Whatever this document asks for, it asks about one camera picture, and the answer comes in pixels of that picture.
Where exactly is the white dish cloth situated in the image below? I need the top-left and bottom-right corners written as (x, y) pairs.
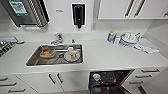
top-left (133, 37), bottom-right (161, 55)

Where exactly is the grey paper towel dispenser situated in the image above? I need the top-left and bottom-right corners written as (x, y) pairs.
top-left (1, 0), bottom-right (51, 29)

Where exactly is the chrome faucet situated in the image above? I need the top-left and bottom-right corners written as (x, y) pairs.
top-left (49, 32), bottom-right (65, 46)

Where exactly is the black soap dispenser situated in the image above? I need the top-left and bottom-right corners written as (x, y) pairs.
top-left (71, 3), bottom-right (86, 29)

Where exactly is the small white bottle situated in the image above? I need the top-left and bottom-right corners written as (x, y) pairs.
top-left (113, 33), bottom-right (121, 45)

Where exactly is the white drawer unit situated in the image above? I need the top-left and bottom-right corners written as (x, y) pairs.
top-left (0, 74), bottom-right (38, 94)
top-left (123, 66), bottom-right (168, 94)

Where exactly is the white two-door base cabinet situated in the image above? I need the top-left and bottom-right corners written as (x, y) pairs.
top-left (15, 70), bottom-right (91, 94)

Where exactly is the white wall cabinet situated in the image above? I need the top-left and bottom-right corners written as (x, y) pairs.
top-left (93, 0), bottom-right (168, 21)

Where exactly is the small wall label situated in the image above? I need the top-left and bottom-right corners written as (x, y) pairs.
top-left (55, 9), bottom-right (64, 14)

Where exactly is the steel kitchen sink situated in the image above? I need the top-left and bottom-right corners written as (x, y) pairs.
top-left (25, 43), bottom-right (85, 67)

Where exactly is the small chrome sink pump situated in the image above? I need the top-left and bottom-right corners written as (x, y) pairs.
top-left (71, 37), bottom-right (77, 45)

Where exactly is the stainless steel dishwasher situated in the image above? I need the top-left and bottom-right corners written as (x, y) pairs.
top-left (87, 69), bottom-right (135, 94)

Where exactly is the white cup on plate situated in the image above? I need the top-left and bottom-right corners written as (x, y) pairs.
top-left (64, 46), bottom-right (82, 63)

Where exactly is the stack of white plates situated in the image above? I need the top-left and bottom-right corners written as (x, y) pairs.
top-left (119, 31), bottom-right (142, 48)

